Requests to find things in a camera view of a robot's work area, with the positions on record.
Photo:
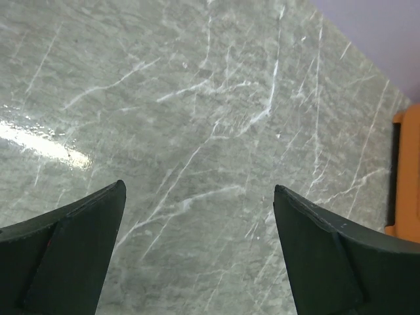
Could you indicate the orange plastic laundry basket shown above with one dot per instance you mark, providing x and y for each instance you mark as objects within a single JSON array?
[{"x": 403, "y": 196}]

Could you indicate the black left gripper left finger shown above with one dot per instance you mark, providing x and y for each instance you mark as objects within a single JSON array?
[{"x": 56, "y": 263}]

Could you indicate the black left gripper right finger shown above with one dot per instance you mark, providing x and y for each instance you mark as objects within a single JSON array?
[{"x": 336, "y": 266}]

